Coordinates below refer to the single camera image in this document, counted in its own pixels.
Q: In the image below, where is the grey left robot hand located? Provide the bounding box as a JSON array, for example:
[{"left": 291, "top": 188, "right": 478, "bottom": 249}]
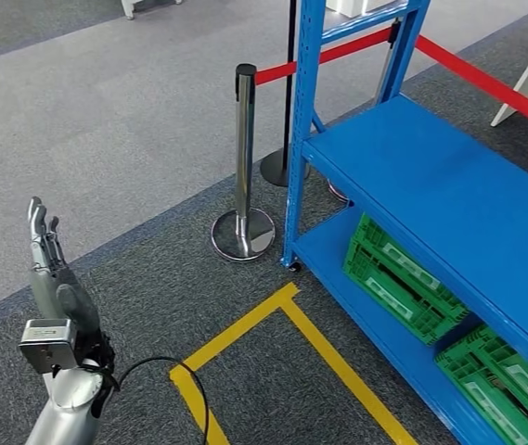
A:
[{"left": 27, "top": 196, "right": 101, "bottom": 336}]

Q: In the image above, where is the blue metal shelf rack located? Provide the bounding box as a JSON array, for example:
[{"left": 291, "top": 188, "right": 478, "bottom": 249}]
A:
[{"left": 281, "top": 0, "right": 528, "bottom": 445}]

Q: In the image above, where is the white furniture base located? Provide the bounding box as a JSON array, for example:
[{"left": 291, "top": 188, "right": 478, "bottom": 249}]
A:
[{"left": 120, "top": 0, "right": 183, "bottom": 20}]

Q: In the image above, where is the short red barrier belt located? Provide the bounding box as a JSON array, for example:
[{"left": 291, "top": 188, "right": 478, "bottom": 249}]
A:
[{"left": 254, "top": 25, "right": 392, "bottom": 87}]

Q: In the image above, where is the yellow floor tape square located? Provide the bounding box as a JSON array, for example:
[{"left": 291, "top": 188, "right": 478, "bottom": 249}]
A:
[{"left": 169, "top": 282, "right": 420, "bottom": 445}]

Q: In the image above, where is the long red barrier belt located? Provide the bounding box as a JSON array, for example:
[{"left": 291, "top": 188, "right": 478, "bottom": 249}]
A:
[{"left": 414, "top": 34, "right": 528, "bottom": 139}]

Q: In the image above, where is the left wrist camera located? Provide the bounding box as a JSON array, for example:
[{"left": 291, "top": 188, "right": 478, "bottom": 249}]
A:
[{"left": 18, "top": 318, "right": 79, "bottom": 375}]

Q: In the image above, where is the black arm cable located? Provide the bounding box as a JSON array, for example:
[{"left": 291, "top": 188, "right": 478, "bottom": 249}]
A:
[{"left": 114, "top": 356, "right": 209, "bottom": 445}]

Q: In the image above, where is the chrome stanchion post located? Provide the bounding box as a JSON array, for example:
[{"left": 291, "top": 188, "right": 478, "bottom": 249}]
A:
[{"left": 211, "top": 63, "right": 276, "bottom": 262}]

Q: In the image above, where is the dark stanchion post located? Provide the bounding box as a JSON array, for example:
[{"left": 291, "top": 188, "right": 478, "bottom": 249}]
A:
[{"left": 327, "top": 18, "right": 401, "bottom": 204}]

